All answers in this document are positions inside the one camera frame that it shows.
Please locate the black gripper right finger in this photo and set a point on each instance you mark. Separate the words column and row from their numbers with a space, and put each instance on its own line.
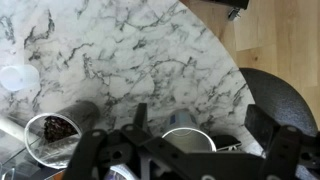
column 283, row 146

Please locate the metal cup with contents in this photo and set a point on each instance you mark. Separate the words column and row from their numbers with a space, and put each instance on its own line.
column 63, row 133

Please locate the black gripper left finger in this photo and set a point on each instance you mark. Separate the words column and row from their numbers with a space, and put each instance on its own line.
column 87, row 151

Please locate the small black flat object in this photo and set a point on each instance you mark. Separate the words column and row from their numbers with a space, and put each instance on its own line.
column 228, row 141

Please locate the white tube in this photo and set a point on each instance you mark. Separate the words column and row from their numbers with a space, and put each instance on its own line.
column 13, row 128

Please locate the grey chair caster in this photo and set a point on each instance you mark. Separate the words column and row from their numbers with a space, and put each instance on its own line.
column 234, row 13

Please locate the silver metal cup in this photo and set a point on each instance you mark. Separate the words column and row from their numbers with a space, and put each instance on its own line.
column 188, row 133

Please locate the black furniture base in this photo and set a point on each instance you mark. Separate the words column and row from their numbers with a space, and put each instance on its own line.
column 230, row 2

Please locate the white rimmed round object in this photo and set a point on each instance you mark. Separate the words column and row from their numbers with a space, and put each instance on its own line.
column 120, row 172

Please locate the black round stool seat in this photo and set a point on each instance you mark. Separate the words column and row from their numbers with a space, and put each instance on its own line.
column 280, row 96

